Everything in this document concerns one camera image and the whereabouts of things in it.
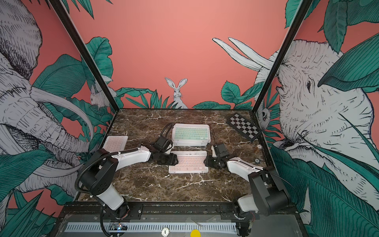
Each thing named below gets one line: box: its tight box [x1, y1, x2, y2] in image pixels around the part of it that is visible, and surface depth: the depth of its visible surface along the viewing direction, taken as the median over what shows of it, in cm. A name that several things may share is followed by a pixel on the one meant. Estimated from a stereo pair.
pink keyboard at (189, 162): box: [168, 150, 209, 174], surface depth 92 cm
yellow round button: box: [189, 229, 202, 237], surface depth 70 cm
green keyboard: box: [171, 123, 211, 143], surface depth 103 cm
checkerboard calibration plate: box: [226, 113, 263, 142], surface depth 109 cm
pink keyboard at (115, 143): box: [102, 135, 129, 153], surface depth 103 cm
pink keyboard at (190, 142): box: [172, 139, 210, 147], surface depth 100 cm
